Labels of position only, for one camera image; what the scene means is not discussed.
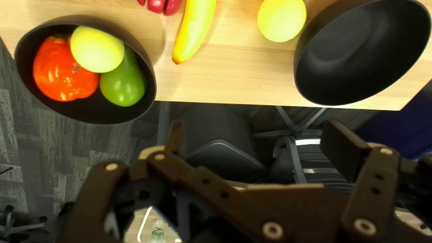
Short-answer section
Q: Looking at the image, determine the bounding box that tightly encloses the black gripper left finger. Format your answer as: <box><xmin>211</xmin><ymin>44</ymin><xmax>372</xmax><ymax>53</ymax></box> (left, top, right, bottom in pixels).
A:
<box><xmin>166</xmin><ymin>122</ymin><xmax>183</xmax><ymax>154</ymax></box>

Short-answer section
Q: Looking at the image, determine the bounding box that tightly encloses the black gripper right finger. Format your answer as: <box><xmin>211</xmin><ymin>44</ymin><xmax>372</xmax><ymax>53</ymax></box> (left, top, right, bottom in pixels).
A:
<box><xmin>319</xmin><ymin>121</ymin><xmax>371</xmax><ymax>183</ymax></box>

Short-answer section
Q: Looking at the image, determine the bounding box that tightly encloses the green plastic lime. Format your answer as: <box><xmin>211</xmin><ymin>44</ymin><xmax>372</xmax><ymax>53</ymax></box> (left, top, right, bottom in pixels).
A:
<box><xmin>99</xmin><ymin>48</ymin><xmax>145</xmax><ymax>107</ymax></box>

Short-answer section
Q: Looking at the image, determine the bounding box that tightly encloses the yellow plastic banana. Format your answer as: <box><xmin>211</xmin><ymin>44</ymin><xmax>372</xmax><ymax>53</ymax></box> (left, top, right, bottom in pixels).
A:
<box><xmin>171</xmin><ymin>0</ymin><xmax>217</xmax><ymax>65</ymax></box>

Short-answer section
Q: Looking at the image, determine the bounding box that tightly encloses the red radish with green leaves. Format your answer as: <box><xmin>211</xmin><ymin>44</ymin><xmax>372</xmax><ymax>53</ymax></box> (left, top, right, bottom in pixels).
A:
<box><xmin>136</xmin><ymin>0</ymin><xmax>183</xmax><ymax>17</ymax></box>

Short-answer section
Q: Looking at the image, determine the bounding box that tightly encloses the orange red plastic pepper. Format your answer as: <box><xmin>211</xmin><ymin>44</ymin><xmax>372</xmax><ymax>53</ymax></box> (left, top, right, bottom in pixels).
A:
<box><xmin>32</xmin><ymin>37</ymin><xmax>98</xmax><ymax>103</ymax></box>

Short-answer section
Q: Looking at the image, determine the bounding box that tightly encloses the yellow green plastic lemon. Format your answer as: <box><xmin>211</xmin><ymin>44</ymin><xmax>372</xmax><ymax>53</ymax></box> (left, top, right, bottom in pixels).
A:
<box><xmin>256</xmin><ymin>0</ymin><xmax>307</xmax><ymax>44</ymax></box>

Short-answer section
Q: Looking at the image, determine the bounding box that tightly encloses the black bowl far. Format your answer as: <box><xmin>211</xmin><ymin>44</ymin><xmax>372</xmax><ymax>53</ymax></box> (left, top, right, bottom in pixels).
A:
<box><xmin>13</xmin><ymin>15</ymin><xmax>156</xmax><ymax>125</ymax></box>

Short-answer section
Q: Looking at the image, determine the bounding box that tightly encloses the black bowl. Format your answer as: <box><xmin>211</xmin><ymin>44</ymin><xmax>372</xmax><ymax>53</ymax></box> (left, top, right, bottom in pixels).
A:
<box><xmin>13</xmin><ymin>15</ymin><xmax>156</xmax><ymax>125</ymax></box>
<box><xmin>292</xmin><ymin>0</ymin><xmax>430</xmax><ymax>106</ymax></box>

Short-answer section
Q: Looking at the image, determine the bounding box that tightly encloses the black bowl near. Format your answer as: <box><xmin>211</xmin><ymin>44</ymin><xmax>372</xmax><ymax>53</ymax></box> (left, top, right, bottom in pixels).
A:
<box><xmin>292</xmin><ymin>0</ymin><xmax>430</xmax><ymax>106</ymax></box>

